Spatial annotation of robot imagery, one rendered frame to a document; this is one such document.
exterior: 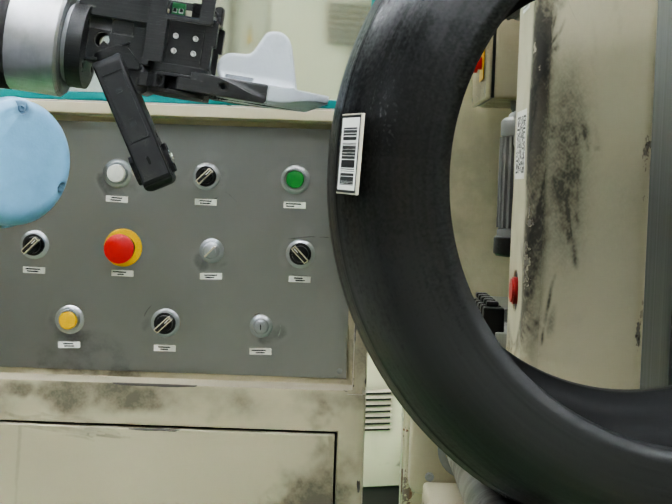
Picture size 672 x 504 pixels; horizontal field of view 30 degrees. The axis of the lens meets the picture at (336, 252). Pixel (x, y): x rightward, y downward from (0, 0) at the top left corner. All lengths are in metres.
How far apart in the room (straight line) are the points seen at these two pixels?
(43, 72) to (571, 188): 0.58
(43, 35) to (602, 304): 0.65
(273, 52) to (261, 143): 0.68
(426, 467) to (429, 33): 0.55
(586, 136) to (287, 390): 0.57
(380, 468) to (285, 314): 2.96
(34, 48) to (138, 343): 0.77
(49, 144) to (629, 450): 0.47
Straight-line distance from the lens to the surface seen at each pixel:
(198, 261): 1.71
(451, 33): 0.93
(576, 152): 1.34
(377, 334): 0.96
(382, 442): 4.62
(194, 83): 1.00
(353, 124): 0.93
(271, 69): 1.02
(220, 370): 1.72
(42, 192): 0.92
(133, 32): 1.04
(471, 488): 1.10
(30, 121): 0.91
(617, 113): 1.35
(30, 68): 1.03
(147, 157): 1.03
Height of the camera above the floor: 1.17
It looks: 3 degrees down
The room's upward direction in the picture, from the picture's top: 2 degrees clockwise
